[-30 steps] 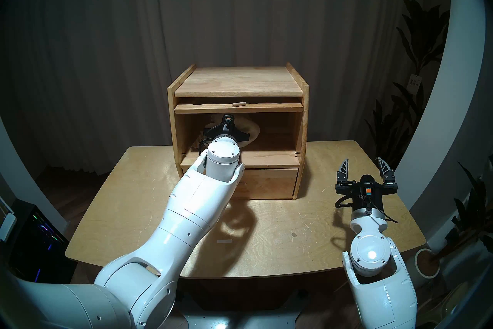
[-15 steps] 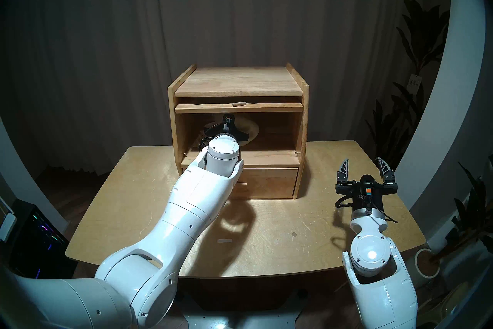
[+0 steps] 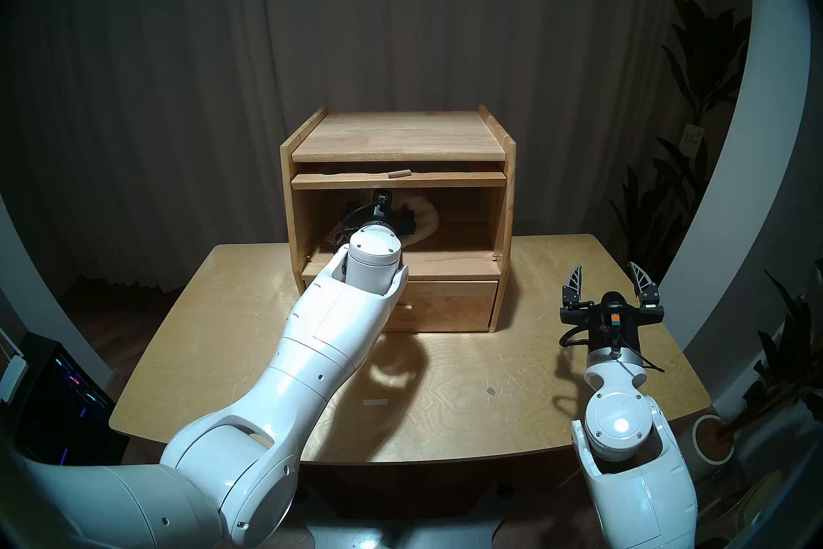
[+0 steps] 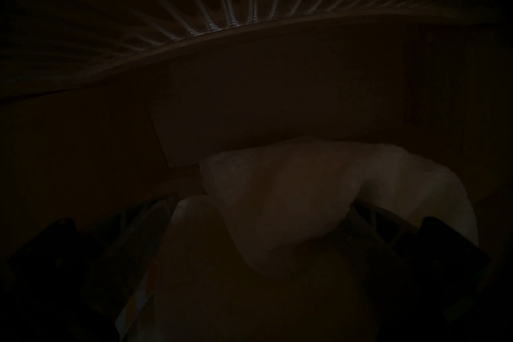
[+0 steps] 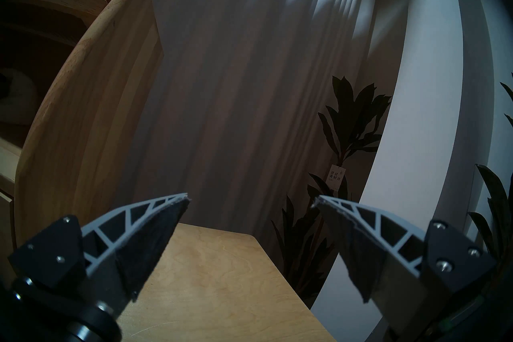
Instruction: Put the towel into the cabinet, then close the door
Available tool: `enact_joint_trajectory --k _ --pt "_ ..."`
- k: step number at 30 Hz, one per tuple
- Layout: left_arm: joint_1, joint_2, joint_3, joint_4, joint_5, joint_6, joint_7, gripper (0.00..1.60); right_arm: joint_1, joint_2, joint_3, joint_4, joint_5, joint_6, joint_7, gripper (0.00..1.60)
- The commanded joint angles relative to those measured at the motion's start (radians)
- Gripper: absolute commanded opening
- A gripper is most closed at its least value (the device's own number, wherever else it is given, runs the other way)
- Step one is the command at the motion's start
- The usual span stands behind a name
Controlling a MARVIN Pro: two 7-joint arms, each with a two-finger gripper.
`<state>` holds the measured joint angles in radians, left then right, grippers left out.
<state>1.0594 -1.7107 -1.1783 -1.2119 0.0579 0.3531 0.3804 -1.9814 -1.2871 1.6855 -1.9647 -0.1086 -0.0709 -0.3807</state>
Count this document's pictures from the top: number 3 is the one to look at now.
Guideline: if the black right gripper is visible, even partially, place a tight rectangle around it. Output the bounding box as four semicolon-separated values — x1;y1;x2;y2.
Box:
558;261;665;355

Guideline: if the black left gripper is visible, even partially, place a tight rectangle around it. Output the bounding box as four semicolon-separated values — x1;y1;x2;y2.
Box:
345;202;419;233

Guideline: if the cream terry towel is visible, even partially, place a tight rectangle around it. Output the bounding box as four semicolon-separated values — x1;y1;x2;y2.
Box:
325;194;441;249

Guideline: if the wooden flip door with knob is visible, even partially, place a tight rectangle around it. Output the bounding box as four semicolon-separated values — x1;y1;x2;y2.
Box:
291;168;507;189

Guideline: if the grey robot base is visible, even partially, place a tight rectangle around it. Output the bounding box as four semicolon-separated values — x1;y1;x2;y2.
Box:
296;483;515;549

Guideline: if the wooden cabinet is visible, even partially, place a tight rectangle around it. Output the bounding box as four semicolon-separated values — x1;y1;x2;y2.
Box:
280;104;517;335

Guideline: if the white plant pot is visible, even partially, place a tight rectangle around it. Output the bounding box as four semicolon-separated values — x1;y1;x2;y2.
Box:
672;413;737;484

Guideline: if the small dark potted plant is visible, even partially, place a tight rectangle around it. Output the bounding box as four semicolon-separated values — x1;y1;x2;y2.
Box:
720;258;823;439

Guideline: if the white curved arch pillar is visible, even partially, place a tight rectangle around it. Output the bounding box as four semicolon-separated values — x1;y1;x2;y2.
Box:
0;194;116;388
659;0;812;352

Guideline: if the tall dark leafy plant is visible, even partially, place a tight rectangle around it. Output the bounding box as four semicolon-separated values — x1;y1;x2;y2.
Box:
608;0;753;285

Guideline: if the grey pleated curtain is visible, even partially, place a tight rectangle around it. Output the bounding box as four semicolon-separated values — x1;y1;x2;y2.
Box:
0;0;753;297

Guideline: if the black computer tower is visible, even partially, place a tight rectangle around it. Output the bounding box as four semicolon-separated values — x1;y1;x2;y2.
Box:
13;332;129;468

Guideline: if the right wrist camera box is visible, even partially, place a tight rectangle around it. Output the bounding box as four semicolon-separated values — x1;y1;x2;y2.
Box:
601;292;627;328

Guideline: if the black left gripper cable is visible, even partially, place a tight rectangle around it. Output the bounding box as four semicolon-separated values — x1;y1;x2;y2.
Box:
331;204;379;252

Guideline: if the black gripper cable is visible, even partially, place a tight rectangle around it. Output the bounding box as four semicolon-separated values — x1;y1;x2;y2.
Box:
557;326;666;375
331;204;379;252

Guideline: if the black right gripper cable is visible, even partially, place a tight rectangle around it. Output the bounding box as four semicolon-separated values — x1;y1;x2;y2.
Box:
557;326;666;375

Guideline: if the white wall box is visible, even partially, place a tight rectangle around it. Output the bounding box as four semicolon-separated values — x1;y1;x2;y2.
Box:
0;329;28;404

